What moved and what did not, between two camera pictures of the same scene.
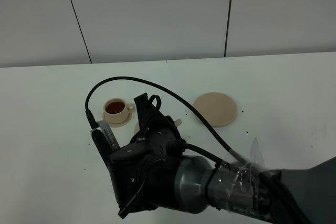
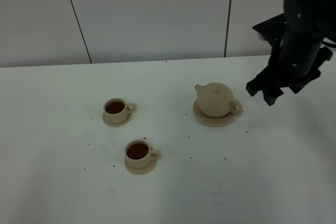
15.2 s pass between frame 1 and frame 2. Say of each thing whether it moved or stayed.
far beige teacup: stayed
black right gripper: moved
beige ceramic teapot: moved
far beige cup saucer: stayed
